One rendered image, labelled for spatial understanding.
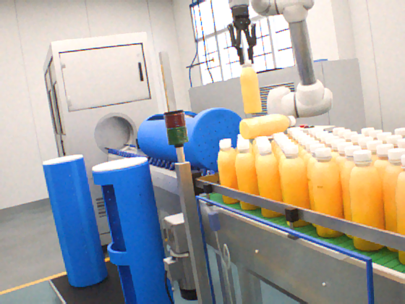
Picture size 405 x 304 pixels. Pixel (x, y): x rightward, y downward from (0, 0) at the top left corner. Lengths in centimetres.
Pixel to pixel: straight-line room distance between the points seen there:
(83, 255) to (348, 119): 240
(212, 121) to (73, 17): 553
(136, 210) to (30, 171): 485
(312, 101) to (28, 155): 508
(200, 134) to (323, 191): 85
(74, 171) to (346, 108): 227
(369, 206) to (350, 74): 285
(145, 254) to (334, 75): 225
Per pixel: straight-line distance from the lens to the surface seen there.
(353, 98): 372
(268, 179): 121
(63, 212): 282
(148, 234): 200
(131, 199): 193
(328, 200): 101
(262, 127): 145
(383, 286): 87
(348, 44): 470
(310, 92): 238
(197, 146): 174
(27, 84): 674
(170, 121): 121
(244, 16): 174
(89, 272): 293
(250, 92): 168
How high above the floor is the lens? 128
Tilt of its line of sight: 7 degrees down
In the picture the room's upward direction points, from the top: 9 degrees counter-clockwise
